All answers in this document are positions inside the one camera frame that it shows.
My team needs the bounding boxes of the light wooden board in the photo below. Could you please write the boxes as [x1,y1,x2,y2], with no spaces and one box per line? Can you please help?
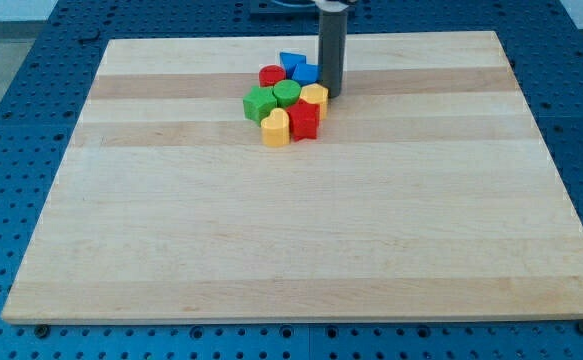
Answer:
[2,31,583,325]

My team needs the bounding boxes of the yellow heart block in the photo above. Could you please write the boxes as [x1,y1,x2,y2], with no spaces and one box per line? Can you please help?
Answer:
[261,108,290,147]

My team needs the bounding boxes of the red cylinder block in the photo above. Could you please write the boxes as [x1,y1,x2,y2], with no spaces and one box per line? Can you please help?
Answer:
[258,65,286,87]

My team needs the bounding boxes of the blue triangle block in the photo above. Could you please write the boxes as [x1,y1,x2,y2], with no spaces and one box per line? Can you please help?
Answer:
[279,52,306,78]

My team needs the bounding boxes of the green star block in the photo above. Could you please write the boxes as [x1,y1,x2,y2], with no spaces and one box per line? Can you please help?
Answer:
[243,86,278,125]

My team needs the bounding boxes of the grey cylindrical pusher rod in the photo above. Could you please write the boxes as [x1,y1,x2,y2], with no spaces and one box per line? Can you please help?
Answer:
[318,6,348,98]

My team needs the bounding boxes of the green cylinder block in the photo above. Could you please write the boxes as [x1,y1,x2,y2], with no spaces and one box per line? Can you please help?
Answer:
[273,79,301,108]

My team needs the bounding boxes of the blue cube block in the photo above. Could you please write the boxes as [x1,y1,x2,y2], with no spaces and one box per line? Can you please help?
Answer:
[291,63,319,86]

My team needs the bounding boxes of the yellow hexagon block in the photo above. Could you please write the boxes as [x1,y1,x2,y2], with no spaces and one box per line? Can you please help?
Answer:
[300,83,329,120]

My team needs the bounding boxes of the red star block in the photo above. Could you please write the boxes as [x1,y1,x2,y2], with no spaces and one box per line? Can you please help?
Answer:
[286,99,320,141]

